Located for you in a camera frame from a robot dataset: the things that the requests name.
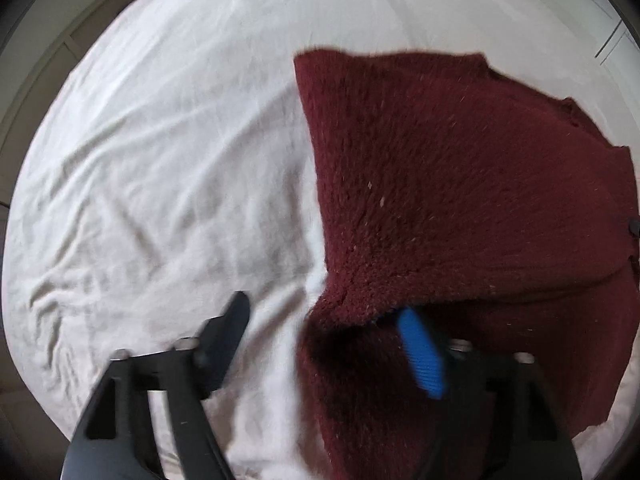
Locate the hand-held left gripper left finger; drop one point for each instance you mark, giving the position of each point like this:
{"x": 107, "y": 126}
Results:
{"x": 227, "y": 332}

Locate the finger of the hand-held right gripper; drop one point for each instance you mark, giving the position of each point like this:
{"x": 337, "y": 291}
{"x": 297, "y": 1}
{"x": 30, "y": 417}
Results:
{"x": 635, "y": 226}

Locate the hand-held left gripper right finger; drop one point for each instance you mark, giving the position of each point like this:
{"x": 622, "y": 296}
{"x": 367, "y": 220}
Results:
{"x": 422, "y": 355}

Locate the dark red knit sweater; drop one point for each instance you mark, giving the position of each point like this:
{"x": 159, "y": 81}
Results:
{"x": 450, "y": 185}

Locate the bed with white sheet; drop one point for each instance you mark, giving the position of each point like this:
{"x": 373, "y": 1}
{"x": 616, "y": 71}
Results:
{"x": 165, "y": 170}

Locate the white panelled cupboard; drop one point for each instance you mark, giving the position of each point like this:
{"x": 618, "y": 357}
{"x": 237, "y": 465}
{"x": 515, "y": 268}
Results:
{"x": 45, "y": 60}

